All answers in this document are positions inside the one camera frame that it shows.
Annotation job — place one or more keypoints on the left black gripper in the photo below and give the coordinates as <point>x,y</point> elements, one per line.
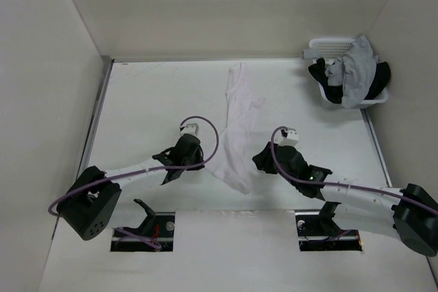
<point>198,152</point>

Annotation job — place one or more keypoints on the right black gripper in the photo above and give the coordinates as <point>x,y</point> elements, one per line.
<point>263,161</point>

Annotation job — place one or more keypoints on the white tank top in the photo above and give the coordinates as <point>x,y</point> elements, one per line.
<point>228,164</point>

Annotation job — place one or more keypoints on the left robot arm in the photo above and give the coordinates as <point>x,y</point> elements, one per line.
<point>89,204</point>

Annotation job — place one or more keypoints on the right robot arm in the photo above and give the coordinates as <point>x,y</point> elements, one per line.
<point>408,215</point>

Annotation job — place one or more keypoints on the black tank top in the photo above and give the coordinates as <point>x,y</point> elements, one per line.
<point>334,94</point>

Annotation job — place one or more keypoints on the grey tank top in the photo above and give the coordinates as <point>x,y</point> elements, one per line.
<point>354,71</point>

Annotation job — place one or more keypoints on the white plastic laundry basket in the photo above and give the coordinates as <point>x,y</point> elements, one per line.
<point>330,49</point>

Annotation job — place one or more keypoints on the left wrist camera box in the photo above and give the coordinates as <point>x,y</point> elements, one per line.
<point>190,129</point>

